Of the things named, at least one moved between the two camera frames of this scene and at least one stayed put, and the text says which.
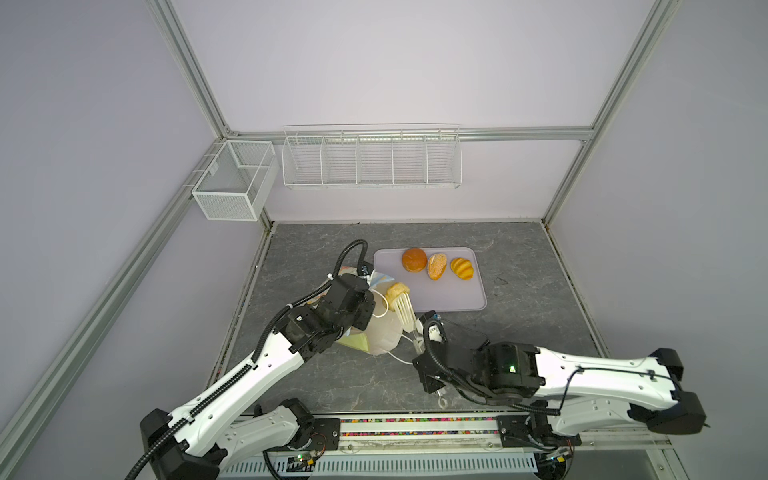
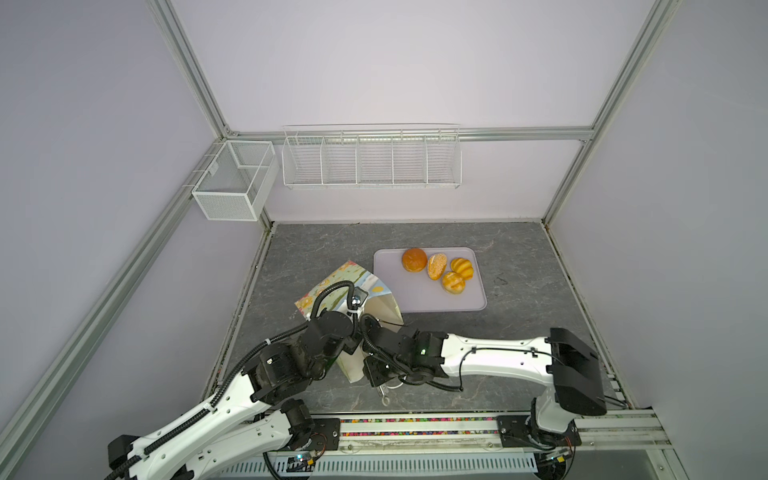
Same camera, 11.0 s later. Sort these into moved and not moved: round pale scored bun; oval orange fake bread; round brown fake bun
Moved: round pale scored bun
Not moved: round brown fake bun; oval orange fake bread
